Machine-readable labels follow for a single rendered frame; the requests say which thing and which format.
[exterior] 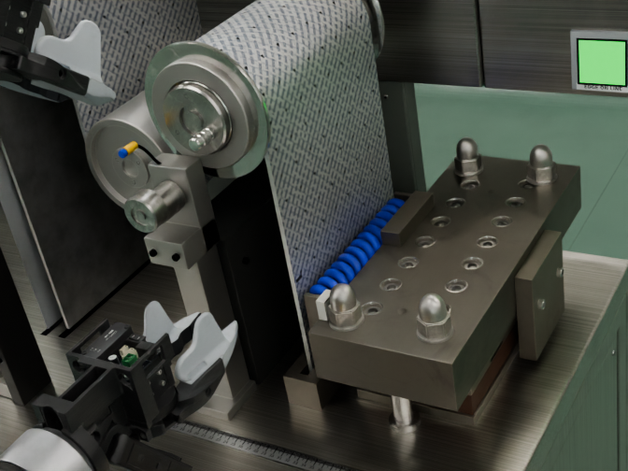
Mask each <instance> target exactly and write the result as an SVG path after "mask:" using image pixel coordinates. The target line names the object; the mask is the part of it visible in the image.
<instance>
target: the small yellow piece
mask: <svg viewBox="0 0 628 471"><path fill-rule="evenodd" d="M136 149H141V150H143V151H145V152H146V153H147V154H148V155H149V157H150V158H151V159H152V160H153V161H154V162H155V163H156V164H161V162H159V161H158V160H157V159H156V158H155V157H154V156H153V155H152V154H151V153H150V152H149V151H148V150H147V149H146V148H144V147H142V146H141V145H138V144H137V143H136V142H135V141H132V142H130V143H129V144H128V145H126V146H125V147H123V148H122V149H121V150H120V151H119V152H118V153H119V156H120V157H121V158H125V157H126V156H128V155H129V154H131V153H132V152H133V151H135V150H136Z"/></svg>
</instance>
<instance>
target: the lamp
mask: <svg viewBox="0 0 628 471"><path fill-rule="evenodd" d="M578 47H579V82H585V83H600V84H615V85H625V42H615V41H592V40H579V41H578Z"/></svg>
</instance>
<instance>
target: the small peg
mask: <svg viewBox="0 0 628 471"><path fill-rule="evenodd" d="M215 137H216V133H215V131H214V130H213V129H212V128H211V127H205V128H204V129H203V130H202V131H200V132H199V133H198V134H196V135H195V136H193V137H192V138H191V139H190V140H189V146H190V148H191V149H192V150H194V151H199V150H201V149H202V148H203V147H204V146H206V145H207V144H208V143H209V142H210V141H212V140H213V139H214V138H215Z"/></svg>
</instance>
